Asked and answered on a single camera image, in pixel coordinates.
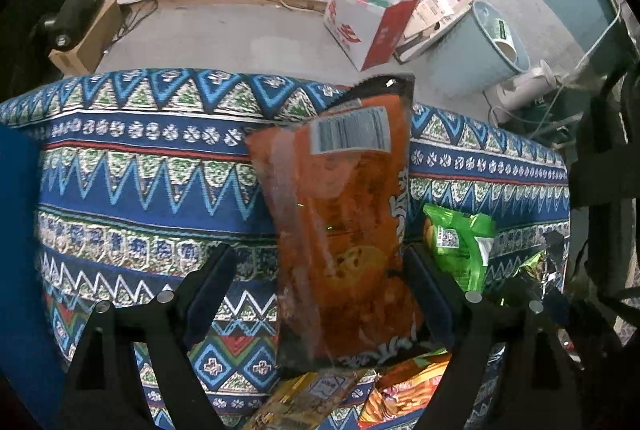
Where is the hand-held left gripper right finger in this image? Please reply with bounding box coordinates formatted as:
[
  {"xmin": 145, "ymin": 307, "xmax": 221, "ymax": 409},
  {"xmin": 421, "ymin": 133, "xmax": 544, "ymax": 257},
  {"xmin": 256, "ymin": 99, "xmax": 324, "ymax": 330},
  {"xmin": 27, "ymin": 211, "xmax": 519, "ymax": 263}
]
[{"xmin": 402, "ymin": 244, "xmax": 583, "ymax": 430}]

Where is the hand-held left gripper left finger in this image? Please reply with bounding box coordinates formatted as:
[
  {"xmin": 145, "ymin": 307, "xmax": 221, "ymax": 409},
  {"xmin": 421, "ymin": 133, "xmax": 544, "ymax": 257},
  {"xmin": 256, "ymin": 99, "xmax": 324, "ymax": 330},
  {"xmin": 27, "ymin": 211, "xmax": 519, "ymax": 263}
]
[{"xmin": 57, "ymin": 244, "xmax": 238, "ymax": 430}]

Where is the green snack bag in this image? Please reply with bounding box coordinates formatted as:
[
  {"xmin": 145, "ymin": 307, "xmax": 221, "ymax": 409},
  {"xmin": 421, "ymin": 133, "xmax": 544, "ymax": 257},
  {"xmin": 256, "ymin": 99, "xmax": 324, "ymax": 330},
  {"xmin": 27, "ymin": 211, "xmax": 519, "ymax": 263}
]
[{"xmin": 422, "ymin": 204, "xmax": 496, "ymax": 294}]

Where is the orange red snack packet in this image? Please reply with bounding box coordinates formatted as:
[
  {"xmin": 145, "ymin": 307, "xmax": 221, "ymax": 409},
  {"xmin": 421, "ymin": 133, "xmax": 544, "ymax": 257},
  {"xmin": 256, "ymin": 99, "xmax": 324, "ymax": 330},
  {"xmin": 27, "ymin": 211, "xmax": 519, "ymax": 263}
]
[{"xmin": 357, "ymin": 350, "xmax": 453, "ymax": 430}]

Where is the large orange chip bag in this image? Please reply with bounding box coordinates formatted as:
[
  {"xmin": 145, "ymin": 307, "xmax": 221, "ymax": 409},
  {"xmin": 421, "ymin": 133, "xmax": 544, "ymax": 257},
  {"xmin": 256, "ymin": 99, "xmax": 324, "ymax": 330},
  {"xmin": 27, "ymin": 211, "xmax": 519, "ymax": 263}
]
[{"xmin": 244, "ymin": 74, "xmax": 442, "ymax": 371}]

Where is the silver foil snack packet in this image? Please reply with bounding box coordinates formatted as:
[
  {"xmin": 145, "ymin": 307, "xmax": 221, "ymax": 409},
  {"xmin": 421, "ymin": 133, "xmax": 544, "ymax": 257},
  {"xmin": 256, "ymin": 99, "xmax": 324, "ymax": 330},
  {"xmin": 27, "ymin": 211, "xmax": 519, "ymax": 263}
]
[{"xmin": 539, "ymin": 230, "xmax": 569, "ymax": 297}]

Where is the long yellow snack packet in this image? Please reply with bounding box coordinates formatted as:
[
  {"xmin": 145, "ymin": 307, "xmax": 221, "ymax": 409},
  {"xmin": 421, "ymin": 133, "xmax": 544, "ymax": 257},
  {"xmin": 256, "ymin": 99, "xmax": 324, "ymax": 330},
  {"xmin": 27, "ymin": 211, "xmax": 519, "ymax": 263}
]
[{"xmin": 240, "ymin": 370, "xmax": 362, "ymax": 430}]

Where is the blue cardboard box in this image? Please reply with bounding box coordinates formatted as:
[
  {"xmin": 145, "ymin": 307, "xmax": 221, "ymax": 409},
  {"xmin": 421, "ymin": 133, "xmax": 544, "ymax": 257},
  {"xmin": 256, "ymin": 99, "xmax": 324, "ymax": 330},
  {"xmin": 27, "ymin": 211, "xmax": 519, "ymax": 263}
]
[{"xmin": 0, "ymin": 125, "xmax": 69, "ymax": 427}]

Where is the blue patterned tablecloth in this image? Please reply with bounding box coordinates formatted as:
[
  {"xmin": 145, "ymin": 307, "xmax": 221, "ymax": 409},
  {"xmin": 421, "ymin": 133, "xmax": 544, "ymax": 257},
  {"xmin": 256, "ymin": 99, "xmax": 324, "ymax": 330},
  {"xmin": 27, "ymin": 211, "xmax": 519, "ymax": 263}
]
[{"xmin": 0, "ymin": 69, "xmax": 571, "ymax": 430}]

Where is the black mesh office chair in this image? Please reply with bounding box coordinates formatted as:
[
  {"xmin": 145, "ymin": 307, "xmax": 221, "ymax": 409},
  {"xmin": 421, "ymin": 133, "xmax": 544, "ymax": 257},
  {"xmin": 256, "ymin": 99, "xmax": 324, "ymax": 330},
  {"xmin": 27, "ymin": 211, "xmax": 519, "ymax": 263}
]
[{"xmin": 570, "ymin": 0, "xmax": 640, "ymax": 351}]

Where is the white electric kettle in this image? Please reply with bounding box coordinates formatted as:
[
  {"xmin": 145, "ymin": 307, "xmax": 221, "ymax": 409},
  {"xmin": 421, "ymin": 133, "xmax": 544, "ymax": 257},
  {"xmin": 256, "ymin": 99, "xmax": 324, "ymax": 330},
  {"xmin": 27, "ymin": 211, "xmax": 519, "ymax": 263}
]
[{"xmin": 482, "ymin": 60, "xmax": 559, "ymax": 127}]

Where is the light blue trash bin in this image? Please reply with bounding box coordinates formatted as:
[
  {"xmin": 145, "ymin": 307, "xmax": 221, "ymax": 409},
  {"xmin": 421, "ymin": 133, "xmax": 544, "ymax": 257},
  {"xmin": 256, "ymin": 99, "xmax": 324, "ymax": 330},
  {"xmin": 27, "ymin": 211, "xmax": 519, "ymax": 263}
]
[{"xmin": 430, "ymin": 0, "xmax": 531, "ymax": 99}]

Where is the red and white paper bag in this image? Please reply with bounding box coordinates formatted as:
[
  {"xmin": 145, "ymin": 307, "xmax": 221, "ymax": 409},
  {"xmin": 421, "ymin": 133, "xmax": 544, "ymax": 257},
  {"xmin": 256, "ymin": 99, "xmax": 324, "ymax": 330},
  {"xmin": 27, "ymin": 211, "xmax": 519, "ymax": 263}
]
[{"xmin": 322, "ymin": 0, "xmax": 422, "ymax": 73}]

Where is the small brown cardboard box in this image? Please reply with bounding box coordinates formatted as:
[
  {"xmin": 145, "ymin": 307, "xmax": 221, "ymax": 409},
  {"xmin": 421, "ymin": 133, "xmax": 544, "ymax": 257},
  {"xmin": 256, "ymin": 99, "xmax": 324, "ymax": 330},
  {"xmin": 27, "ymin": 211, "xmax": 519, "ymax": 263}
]
[{"xmin": 48, "ymin": 0, "xmax": 124, "ymax": 76}]

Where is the flat white orange carton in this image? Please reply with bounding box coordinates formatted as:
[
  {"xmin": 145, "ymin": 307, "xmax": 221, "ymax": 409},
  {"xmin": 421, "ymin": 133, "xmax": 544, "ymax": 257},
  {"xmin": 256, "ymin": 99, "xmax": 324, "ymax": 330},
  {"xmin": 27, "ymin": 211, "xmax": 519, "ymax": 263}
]
[{"xmin": 395, "ymin": 0, "xmax": 487, "ymax": 62}]

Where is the dark curtain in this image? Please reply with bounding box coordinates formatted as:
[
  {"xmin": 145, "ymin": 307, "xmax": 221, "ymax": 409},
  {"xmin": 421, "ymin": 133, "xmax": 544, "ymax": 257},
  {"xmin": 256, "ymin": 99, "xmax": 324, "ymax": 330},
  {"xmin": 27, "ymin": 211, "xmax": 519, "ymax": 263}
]
[{"xmin": 0, "ymin": 0, "xmax": 67, "ymax": 87}]

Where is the thin white cable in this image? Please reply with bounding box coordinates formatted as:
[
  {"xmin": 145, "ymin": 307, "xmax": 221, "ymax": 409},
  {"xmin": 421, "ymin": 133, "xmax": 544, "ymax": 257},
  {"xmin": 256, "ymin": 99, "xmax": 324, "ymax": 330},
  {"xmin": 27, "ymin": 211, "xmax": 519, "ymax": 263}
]
[{"xmin": 560, "ymin": 2, "xmax": 624, "ymax": 82}]

